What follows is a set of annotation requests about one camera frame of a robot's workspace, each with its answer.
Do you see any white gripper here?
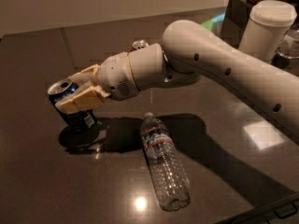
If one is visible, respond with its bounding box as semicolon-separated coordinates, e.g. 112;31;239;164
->
55;52;139;114

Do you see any blue pepsi can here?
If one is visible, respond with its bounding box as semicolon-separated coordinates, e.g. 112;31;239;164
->
48;78;96;133

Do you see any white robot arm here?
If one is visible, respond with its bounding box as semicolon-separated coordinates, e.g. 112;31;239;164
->
55;20;299;141

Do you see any red coca-cola can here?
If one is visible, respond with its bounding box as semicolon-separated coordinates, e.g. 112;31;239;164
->
131;39;150;51

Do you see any clear plastic water bottle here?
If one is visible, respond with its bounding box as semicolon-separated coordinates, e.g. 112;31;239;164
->
140;113;190;211

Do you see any black box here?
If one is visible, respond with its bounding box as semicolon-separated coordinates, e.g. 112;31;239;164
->
220;0;253;48

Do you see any white lidded canister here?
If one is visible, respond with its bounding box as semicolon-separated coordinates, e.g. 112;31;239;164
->
238;0;297;63

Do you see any clear glass jar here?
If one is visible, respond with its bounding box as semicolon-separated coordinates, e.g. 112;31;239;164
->
277;29;299;60

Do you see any black drawer handle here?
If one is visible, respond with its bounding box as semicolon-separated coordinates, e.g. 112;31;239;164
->
274;203;298;219

